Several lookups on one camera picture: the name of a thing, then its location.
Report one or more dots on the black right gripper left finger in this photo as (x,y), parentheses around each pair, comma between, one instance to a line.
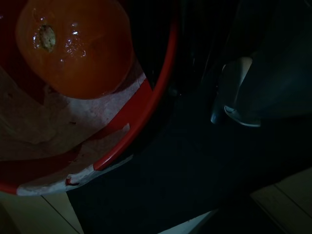
(151,36)

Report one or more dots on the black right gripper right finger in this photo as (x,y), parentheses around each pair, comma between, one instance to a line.
(195,48)

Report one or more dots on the red and black bowl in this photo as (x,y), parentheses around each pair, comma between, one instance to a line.
(156,92)

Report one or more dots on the orange tomato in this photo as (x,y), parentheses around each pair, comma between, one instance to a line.
(80,61)

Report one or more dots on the white paper bowl lining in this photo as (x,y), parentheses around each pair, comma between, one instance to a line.
(85,114)

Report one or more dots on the grey robot right leg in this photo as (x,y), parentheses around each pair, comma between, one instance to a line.
(234,85)

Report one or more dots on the smooth black floor mat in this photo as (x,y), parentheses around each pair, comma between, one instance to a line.
(170,158)

